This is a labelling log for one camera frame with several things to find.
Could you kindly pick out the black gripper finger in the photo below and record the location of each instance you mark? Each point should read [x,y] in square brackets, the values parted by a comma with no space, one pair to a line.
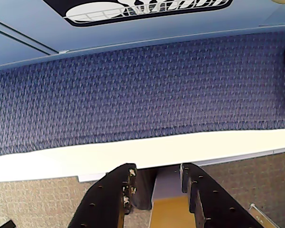
[102,204]
[216,204]

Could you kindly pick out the blue toy kitchen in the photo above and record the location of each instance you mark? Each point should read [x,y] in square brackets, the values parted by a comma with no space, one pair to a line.
[156,31]

